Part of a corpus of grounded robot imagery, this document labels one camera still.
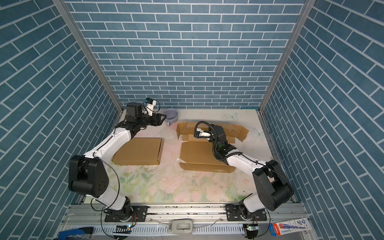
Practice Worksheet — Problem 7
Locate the brown cardboard sheet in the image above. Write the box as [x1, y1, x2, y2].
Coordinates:
[176, 122, 249, 173]

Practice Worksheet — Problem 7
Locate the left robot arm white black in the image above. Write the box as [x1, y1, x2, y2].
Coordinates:
[68, 98, 166, 215]

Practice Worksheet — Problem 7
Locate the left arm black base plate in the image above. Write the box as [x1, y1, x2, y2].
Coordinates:
[104, 206, 149, 223]

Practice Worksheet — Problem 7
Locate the white slotted cable duct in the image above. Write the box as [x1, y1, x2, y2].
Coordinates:
[92, 224, 247, 236]

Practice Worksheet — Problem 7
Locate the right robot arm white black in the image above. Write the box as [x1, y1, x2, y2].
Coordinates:
[209, 125, 294, 219]

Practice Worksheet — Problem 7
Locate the white red blue carton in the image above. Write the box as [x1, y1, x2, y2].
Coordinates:
[269, 218, 312, 237]

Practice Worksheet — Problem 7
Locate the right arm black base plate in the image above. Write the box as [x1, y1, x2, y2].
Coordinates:
[224, 204, 267, 222]

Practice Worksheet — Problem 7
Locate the aluminium mounting rail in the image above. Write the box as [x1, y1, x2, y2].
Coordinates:
[60, 203, 308, 229]

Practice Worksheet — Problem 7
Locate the blue tool at bottom left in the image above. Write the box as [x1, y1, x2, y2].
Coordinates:
[56, 227, 94, 240]

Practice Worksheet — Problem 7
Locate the brown cardboard box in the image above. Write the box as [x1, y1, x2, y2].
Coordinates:
[112, 138, 164, 166]

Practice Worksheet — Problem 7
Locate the grey plastic handle clamp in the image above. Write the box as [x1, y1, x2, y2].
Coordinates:
[168, 219, 194, 235]

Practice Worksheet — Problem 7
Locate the small green circuit board right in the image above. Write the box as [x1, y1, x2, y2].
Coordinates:
[245, 224, 259, 232]

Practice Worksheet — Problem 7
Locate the lavender speckled ceramic cup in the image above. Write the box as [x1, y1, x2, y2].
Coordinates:
[164, 109, 179, 126]

